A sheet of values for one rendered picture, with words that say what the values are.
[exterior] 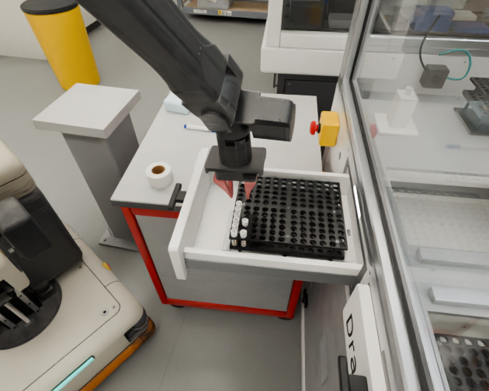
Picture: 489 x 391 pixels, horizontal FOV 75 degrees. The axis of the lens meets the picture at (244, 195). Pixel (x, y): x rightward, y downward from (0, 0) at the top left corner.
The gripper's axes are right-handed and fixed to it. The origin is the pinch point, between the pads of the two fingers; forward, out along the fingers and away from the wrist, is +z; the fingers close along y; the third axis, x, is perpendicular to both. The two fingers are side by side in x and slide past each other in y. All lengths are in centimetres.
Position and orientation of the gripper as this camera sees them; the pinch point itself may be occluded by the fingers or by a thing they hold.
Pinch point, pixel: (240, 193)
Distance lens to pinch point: 62.3
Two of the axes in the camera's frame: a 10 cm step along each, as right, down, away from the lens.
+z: 0.7, 7.0, 7.1
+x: 1.6, -7.1, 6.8
